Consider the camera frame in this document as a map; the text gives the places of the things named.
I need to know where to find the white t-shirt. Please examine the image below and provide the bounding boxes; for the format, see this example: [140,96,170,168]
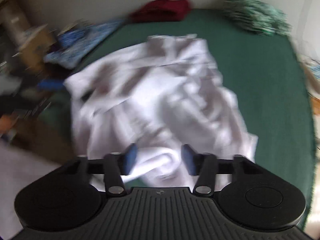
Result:
[65,35,258,188]

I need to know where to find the green table cloth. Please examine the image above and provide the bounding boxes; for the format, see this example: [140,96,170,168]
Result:
[39,8,316,230]

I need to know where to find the blue white patterned cloth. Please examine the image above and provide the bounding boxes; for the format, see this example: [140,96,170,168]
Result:
[43,19,125,69]

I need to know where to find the cardboard box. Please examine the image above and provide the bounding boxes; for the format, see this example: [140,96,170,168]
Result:
[1,0,56,75]

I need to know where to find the green white striped garment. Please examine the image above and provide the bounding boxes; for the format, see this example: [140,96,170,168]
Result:
[223,0,291,36]

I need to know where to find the folded dark red sweater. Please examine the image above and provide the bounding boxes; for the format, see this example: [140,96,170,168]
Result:
[130,0,191,23]

